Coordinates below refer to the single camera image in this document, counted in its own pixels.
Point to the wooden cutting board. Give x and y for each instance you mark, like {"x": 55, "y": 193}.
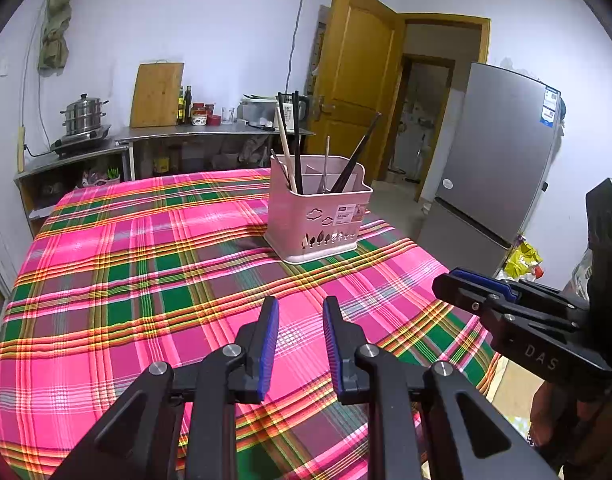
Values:
{"x": 155, "y": 95}

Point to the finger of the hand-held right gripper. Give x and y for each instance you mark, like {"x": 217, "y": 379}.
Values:
{"x": 461, "y": 292}
{"x": 486, "y": 282}

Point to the silver refrigerator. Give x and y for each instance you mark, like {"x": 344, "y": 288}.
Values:
{"x": 496, "y": 160}

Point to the pink plastic utensil holder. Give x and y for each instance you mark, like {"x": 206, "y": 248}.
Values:
{"x": 316, "y": 220}

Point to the person's right hand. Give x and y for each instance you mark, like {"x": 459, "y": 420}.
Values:
{"x": 576, "y": 425}

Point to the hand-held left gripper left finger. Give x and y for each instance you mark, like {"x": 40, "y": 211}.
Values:
{"x": 268, "y": 345}

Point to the dark oil bottles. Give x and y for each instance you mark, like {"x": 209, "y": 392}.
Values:
{"x": 185, "y": 107}

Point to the red lidded jars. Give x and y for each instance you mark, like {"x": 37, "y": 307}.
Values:
{"x": 203, "y": 116}

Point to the gas stove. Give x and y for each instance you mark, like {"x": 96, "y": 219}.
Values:
{"x": 80, "y": 144}

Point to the tied green curtain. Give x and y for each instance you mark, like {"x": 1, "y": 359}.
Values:
{"x": 55, "y": 25}

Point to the white electric kettle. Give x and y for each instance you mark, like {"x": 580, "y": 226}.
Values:
{"x": 303, "y": 115}

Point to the white plastic container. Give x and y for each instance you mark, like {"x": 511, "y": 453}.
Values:
{"x": 256, "y": 110}

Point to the yellow wooden door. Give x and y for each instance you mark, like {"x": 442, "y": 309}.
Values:
{"x": 353, "y": 75}

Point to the pink storage basket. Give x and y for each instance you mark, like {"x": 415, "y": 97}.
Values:
{"x": 98, "y": 179}

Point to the clear drinking glass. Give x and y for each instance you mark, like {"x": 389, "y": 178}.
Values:
{"x": 227, "y": 116}

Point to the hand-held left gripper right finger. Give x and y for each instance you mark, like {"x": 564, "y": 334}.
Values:
{"x": 333, "y": 345}

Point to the steel steamer pot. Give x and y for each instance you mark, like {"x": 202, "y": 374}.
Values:
{"x": 83, "y": 117}

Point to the pink plaid tablecloth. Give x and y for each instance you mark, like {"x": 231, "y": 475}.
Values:
{"x": 135, "y": 270}

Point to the yellow plastic bag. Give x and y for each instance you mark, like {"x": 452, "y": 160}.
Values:
{"x": 523, "y": 260}

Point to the long steel counter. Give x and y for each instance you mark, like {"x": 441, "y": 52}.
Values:
{"x": 200, "y": 131}

